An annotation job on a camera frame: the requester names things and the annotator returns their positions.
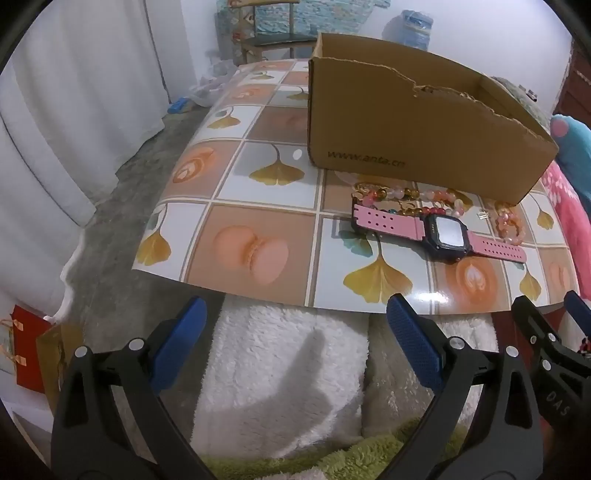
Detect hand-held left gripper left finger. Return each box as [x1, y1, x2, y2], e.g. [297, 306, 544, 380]
[51, 295, 208, 480]

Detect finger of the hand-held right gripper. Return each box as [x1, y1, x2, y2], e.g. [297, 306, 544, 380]
[563, 290, 591, 337]
[512, 295, 591, 439]

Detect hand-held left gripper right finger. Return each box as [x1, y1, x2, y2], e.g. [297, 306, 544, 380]
[385, 293, 550, 480]

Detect pink strap smart watch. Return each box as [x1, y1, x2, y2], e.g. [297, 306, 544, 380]
[351, 203, 527, 265]

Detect brown cardboard box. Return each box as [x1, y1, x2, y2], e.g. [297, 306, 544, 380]
[307, 32, 559, 206]

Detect pink patterned blanket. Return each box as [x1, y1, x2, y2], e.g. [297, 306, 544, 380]
[540, 161, 591, 296]

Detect green fluffy blanket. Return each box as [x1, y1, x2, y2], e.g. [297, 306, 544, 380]
[198, 425, 458, 480]

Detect gold gift bag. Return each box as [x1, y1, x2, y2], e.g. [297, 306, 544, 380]
[36, 323, 84, 411]

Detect red gift bag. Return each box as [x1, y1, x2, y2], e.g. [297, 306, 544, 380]
[0, 305, 54, 393]

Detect blue plush toy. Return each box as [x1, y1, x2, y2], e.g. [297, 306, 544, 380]
[549, 113, 591, 204]

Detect leaf patterned tablecloth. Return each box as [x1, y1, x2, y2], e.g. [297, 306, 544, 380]
[129, 58, 583, 315]

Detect floral grey blanket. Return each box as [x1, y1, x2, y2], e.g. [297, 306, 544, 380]
[489, 76, 550, 130]

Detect brown wooden door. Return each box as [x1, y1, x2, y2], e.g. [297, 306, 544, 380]
[566, 41, 591, 121]

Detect white curtain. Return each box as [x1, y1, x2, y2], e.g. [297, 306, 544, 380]
[0, 0, 171, 319]

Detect clear plastic bags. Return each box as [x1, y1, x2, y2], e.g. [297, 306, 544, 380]
[189, 60, 241, 107]

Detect wooden chair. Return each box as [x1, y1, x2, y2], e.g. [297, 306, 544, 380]
[226, 0, 319, 65]

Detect orange pink bead bracelet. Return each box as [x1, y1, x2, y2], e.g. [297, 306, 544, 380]
[495, 203, 528, 244]

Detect brown bead bracelet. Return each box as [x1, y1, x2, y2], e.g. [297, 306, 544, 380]
[392, 202, 432, 217]

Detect amber bead bracelet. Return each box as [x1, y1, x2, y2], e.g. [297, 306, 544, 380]
[353, 182, 387, 207]

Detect teal wall cloth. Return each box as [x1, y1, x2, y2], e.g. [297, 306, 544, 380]
[215, 0, 370, 47]

